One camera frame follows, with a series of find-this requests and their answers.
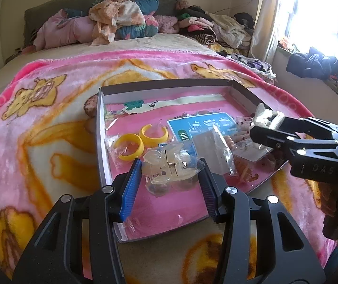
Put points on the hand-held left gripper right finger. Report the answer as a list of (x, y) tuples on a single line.
[(209, 189)]

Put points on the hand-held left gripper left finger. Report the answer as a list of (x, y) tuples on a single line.
[(130, 189)]

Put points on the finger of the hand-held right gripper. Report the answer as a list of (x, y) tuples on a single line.
[(269, 137), (311, 127)]

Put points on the white pearl hair clip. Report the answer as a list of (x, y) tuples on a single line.
[(265, 117)]

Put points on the clear plastic claw clip bag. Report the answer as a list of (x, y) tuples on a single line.
[(133, 227)]

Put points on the grey translucent plastic packet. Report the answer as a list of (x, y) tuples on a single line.
[(213, 151)]

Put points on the shallow pink cardboard box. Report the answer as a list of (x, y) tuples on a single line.
[(163, 213)]

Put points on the clear plastic claw clip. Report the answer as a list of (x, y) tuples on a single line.
[(169, 168)]

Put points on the person's right hand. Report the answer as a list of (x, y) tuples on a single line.
[(328, 195)]

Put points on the bag of small accessories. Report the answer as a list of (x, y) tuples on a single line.
[(243, 125)]

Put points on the amber hair claw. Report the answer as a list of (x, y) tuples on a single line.
[(246, 171)]

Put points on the black jacket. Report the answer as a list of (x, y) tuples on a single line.
[(308, 63)]

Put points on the blue printed card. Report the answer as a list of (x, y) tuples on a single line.
[(192, 124)]

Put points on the floral bag of clothes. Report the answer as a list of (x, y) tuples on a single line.
[(254, 65)]

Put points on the orange items on windowsill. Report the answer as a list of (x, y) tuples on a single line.
[(287, 45)]

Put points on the pink printed blanket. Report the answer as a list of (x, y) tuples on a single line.
[(53, 130)]

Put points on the cream curtain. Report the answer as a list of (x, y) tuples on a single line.
[(268, 20)]

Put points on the window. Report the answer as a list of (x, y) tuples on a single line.
[(320, 9)]

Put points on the pile of clothes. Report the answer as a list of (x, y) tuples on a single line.
[(47, 11), (216, 29)]

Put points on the pink floral pillow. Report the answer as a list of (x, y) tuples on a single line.
[(166, 23)]

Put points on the pink quilt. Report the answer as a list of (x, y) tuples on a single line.
[(65, 31)]

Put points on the orange floral cloth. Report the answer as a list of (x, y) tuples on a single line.
[(112, 14)]

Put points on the teal floral pillow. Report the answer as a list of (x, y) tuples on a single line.
[(145, 9)]

